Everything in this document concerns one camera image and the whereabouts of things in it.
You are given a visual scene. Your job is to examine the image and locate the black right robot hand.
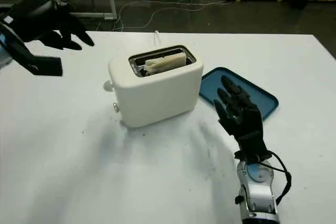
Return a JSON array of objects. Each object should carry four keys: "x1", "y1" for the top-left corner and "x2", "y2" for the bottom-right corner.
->
[{"x1": 214, "y1": 75, "x2": 263, "y2": 141}]

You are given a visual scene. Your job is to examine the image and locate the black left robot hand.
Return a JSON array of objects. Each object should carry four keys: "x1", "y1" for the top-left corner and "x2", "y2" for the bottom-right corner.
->
[{"x1": 6, "y1": 0, "x2": 95, "y2": 51}]

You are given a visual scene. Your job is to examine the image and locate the cream white toaster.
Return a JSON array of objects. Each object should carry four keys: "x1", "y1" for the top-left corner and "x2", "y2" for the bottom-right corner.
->
[{"x1": 103, "y1": 45, "x2": 204, "y2": 128}]

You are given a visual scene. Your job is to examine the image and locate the white bread slice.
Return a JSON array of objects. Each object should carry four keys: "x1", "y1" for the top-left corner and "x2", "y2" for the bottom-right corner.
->
[{"x1": 145, "y1": 52, "x2": 187, "y2": 75}]

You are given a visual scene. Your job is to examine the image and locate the blue plastic tray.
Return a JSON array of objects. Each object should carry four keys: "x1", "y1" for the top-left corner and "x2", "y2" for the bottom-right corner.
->
[{"x1": 198, "y1": 67, "x2": 280, "y2": 122}]

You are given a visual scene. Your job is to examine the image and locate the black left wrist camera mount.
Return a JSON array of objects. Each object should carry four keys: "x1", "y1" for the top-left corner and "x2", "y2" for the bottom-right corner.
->
[{"x1": 0, "y1": 22, "x2": 64, "y2": 77}]

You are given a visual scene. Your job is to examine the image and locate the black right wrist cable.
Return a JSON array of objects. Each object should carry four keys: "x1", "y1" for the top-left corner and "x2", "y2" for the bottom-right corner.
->
[{"x1": 270, "y1": 152, "x2": 292, "y2": 204}]

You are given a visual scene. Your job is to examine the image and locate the white floor cable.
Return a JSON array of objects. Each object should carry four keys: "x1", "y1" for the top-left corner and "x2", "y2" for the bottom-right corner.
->
[{"x1": 112, "y1": 0, "x2": 228, "y2": 31}]

